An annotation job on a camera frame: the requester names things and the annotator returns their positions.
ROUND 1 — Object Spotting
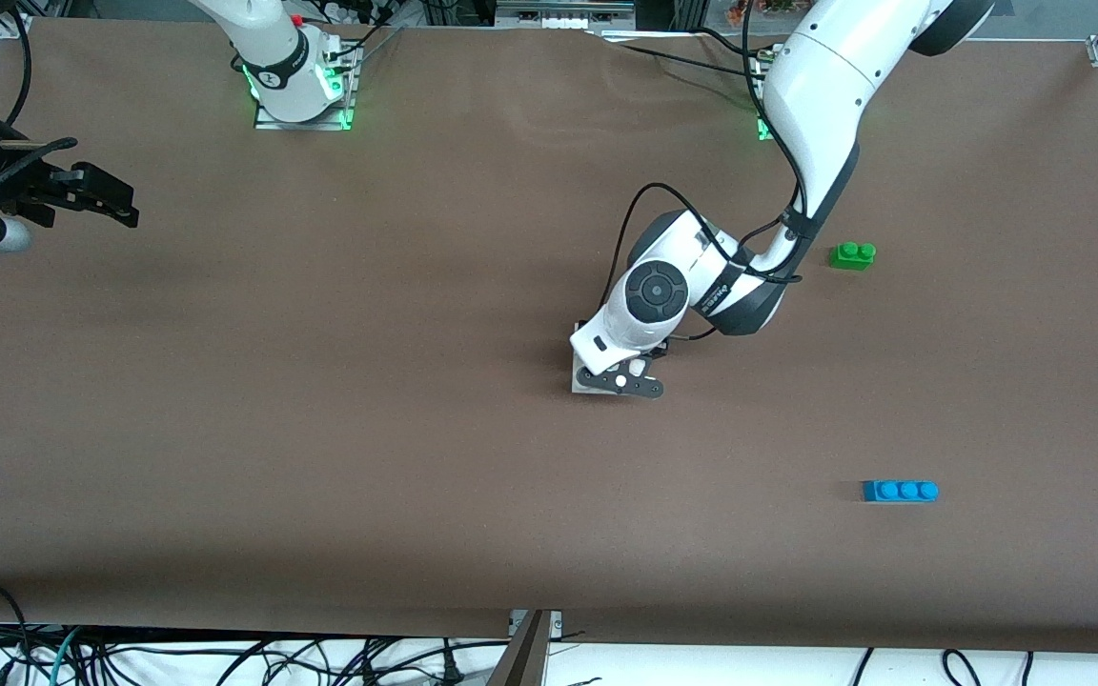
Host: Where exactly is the white studded base plate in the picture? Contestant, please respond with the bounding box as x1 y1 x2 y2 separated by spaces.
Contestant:
570 345 650 394

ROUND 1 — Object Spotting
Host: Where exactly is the green two-stud block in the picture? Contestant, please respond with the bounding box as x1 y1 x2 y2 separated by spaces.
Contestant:
828 241 878 272

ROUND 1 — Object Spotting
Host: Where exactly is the blue three-stud block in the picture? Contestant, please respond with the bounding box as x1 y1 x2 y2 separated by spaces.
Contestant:
862 479 940 503

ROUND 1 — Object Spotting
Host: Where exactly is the brown table cover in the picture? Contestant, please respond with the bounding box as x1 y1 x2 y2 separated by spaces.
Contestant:
0 17 1098 656

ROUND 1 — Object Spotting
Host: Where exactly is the grey power strip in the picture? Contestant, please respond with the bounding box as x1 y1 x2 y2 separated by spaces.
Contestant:
497 0 636 30

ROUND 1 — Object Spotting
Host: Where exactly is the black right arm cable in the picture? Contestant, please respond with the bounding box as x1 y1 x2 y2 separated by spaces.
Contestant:
0 10 80 228

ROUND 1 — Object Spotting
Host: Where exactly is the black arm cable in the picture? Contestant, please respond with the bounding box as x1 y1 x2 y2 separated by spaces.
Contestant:
0 10 80 228
604 0 809 342

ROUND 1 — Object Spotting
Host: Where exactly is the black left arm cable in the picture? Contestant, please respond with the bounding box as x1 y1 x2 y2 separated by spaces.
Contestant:
604 0 809 342

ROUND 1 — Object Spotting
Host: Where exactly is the black base cable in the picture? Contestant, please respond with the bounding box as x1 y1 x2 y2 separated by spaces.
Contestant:
325 24 405 70

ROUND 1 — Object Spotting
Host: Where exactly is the black table cable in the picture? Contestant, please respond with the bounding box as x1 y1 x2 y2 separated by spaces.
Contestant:
692 27 765 60
618 43 767 77

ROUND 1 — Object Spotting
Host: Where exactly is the aluminium frame post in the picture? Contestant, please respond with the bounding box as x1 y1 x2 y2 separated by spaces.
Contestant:
487 610 564 686

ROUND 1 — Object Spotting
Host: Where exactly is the teal floor cable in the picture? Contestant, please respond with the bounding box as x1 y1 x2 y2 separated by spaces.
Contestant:
50 627 81 686

